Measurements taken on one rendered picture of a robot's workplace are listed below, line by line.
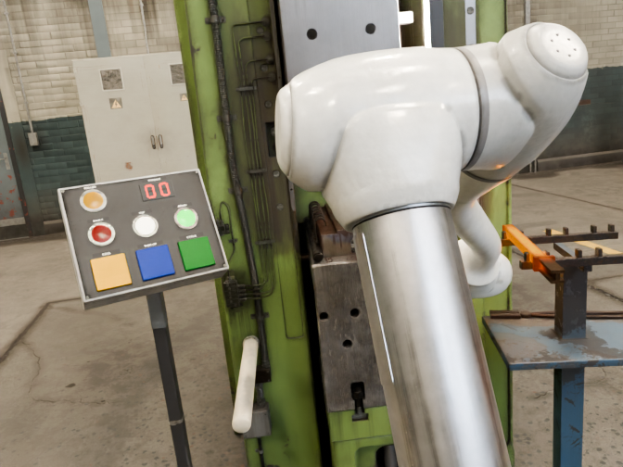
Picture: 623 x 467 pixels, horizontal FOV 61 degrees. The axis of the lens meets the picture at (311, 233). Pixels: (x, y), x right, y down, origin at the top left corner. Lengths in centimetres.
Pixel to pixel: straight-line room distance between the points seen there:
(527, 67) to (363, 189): 19
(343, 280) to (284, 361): 43
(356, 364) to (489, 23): 104
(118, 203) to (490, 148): 97
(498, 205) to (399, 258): 125
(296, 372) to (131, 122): 535
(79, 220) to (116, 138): 552
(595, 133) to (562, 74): 890
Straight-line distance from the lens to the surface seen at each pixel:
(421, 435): 50
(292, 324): 169
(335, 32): 143
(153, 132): 675
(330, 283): 144
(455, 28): 165
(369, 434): 166
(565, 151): 917
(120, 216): 133
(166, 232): 133
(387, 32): 145
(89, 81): 688
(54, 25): 767
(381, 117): 50
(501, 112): 56
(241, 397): 139
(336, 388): 157
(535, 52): 56
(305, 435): 188
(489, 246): 96
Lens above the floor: 133
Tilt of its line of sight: 14 degrees down
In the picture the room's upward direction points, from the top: 6 degrees counter-clockwise
